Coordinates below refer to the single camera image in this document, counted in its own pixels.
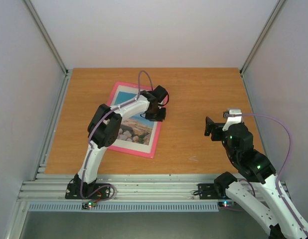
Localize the beach landscape photo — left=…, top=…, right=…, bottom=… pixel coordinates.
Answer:
left=114, top=91, right=154, bottom=146

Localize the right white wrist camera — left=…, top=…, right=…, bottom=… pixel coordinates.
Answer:
left=222, top=109, right=244, bottom=131

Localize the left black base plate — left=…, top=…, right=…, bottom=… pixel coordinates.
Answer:
left=65, top=180, right=113, bottom=200

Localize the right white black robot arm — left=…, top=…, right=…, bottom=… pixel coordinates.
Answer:
left=204, top=112, right=308, bottom=239

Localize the left aluminium corner post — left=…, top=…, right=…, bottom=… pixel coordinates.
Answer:
left=22, top=0, right=68, bottom=76

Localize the controller board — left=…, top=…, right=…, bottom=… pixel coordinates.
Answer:
left=218, top=200, right=236, bottom=208
left=81, top=201, right=98, bottom=210

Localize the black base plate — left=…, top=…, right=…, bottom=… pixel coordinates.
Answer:
left=65, top=180, right=113, bottom=200
left=197, top=183, right=219, bottom=200

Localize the left controller board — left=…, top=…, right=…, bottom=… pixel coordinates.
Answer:
left=81, top=201, right=98, bottom=210

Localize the right controller board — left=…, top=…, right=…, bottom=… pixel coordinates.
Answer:
left=218, top=200, right=236, bottom=208

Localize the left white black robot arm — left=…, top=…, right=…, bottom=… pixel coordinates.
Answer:
left=73, top=85, right=169, bottom=198

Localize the right aluminium corner post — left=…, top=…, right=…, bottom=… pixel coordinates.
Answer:
left=240, top=0, right=287, bottom=77

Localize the grey slotted cable duct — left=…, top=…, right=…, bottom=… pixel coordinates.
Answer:
left=28, top=202, right=219, bottom=213

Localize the aluminium front rail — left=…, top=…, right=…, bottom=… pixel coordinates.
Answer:
left=17, top=173, right=219, bottom=202

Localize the aluminium corner post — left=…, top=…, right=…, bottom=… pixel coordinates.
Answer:
left=240, top=0, right=287, bottom=77
left=22, top=0, right=68, bottom=76

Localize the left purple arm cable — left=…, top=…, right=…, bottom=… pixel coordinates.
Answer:
left=79, top=70, right=154, bottom=200

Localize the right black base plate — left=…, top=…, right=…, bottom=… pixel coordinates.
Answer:
left=197, top=183, right=219, bottom=200

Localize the pink photo frame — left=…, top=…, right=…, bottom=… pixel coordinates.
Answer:
left=107, top=82, right=161, bottom=158

